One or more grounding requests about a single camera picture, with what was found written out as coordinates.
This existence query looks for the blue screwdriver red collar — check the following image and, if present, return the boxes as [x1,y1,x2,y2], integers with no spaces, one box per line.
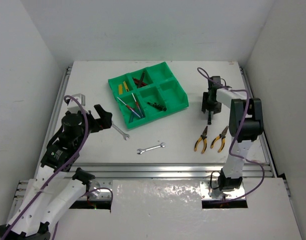
[117,97,141,118]

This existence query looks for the red utility knife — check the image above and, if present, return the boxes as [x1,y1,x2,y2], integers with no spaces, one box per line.
[137,72,145,88]
[133,78,147,87]

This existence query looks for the green-black screwdriver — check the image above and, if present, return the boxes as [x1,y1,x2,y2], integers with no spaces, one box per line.
[208,111,212,125]
[147,102,167,112]

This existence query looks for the silver wrench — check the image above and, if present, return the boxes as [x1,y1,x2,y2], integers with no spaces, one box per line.
[112,122,130,141]
[137,142,166,155]

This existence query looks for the white foreground cover panel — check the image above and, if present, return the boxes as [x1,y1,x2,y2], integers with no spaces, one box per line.
[55,178,301,240]

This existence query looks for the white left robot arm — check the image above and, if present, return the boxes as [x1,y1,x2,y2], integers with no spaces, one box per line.
[0,104,112,240]

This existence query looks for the aluminium front rail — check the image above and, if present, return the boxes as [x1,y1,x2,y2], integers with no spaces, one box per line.
[35,162,278,179]

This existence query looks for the yellow pliers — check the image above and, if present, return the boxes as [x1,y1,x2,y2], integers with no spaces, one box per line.
[194,125,209,155]
[210,125,229,153]

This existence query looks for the small yellow utility knife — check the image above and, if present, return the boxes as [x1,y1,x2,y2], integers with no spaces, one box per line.
[123,81,129,92]

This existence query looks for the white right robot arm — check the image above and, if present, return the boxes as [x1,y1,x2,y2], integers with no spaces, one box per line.
[202,76,264,191]

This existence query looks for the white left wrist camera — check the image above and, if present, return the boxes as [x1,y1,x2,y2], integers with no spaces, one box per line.
[66,93,87,114]

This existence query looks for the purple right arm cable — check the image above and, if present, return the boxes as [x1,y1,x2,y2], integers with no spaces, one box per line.
[197,66,266,203]

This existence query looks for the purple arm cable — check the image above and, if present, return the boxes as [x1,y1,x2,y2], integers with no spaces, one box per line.
[0,94,114,240]
[197,66,266,203]

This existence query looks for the green six-compartment tray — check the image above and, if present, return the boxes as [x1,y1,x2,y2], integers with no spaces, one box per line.
[108,62,189,130]

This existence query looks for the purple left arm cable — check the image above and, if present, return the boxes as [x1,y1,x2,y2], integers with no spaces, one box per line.
[0,94,114,240]

